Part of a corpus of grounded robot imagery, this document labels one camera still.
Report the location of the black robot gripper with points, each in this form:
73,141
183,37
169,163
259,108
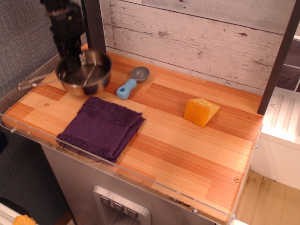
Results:
67,27

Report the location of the stainless steel pan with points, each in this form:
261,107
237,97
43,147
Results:
91,77

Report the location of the blue grey measuring scoop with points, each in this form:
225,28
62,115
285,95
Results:
138,75

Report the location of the purple folded towel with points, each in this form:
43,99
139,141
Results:
102,128

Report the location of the clear acrylic table guard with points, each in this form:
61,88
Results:
197,168

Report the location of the yellow cheese wedge toy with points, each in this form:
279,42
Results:
200,111

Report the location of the silver dispenser button panel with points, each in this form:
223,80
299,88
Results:
115,209

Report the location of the orange object bottom left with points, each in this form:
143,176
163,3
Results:
24,220

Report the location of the white ridged side unit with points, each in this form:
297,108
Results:
277,151

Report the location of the dark left support post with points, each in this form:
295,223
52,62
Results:
93,24

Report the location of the dark support post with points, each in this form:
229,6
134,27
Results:
280,59
93,24

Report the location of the dark right support post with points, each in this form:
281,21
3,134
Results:
280,59

